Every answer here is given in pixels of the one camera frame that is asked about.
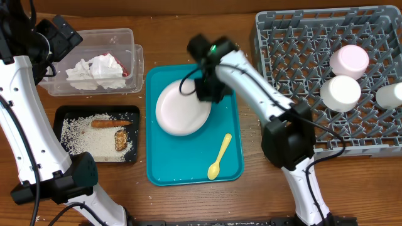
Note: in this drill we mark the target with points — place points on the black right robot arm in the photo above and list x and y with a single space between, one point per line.
288 134

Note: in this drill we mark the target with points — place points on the small pink plate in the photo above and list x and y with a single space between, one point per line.
350 60

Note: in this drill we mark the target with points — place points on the pile of white rice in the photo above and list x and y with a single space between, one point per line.
78 136

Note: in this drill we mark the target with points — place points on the grey dishwasher rack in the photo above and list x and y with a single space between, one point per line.
292 52

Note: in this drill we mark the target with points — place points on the cream cup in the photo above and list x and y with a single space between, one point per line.
390 96

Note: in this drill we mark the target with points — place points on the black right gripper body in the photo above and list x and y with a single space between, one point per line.
211 86

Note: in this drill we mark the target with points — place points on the teal serving tray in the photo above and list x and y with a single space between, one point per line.
173 160

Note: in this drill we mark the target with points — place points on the red snack wrapper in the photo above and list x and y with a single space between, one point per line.
124 70

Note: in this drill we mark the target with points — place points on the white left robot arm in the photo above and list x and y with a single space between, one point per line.
29 49

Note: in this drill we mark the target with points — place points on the yellow plastic spoon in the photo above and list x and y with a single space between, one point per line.
214 168

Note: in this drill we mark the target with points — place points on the large pink plate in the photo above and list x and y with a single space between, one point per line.
178 114

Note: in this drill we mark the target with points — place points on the white napkin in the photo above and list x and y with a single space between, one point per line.
98 71

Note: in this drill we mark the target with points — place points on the brown carrot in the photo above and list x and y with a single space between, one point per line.
109 123

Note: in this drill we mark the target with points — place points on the black tray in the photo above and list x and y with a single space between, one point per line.
75 111

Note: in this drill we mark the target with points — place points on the clear plastic bin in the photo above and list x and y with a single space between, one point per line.
119 42

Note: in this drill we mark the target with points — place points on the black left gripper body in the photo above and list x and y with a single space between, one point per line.
60 46

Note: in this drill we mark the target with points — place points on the cream bowl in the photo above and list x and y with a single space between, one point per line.
340 93

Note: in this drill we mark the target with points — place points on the granola bar piece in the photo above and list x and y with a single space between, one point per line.
121 140

